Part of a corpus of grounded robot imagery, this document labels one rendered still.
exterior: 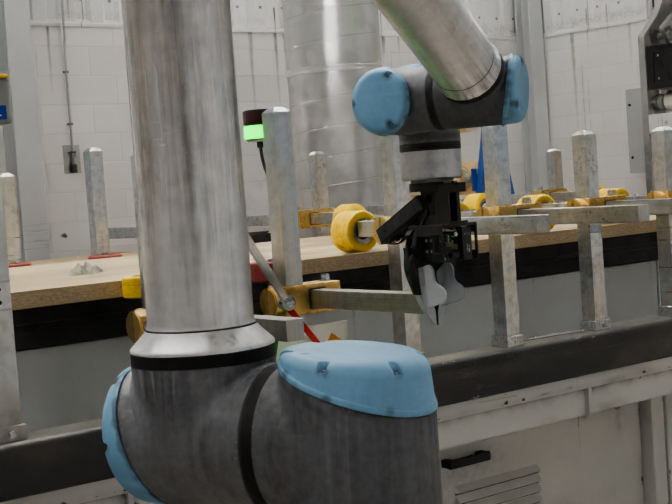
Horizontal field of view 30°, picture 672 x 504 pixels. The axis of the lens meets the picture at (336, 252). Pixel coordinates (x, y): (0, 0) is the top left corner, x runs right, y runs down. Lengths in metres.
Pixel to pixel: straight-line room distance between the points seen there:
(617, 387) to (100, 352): 1.11
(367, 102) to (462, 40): 0.22
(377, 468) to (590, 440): 1.84
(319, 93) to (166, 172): 4.88
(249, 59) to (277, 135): 8.86
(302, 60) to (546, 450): 3.62
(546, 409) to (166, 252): 1.41
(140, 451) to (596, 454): 1.86
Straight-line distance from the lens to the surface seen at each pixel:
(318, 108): 6.11
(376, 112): 1.70
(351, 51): 6.13
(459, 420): 2.38
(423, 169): 1.81
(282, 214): 2.07
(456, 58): 1.55
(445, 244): 1.82
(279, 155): 2.07
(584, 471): 2.98
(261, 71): 10.99
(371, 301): 1.97
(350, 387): 1.15
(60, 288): 2.05
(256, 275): 2.18
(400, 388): 1.17
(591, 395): 2.62
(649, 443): 3.11
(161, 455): 1.27
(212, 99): 1.26
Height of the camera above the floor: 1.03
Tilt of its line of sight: 3 degrees down
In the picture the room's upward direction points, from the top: 4 degrees counter-clockwise
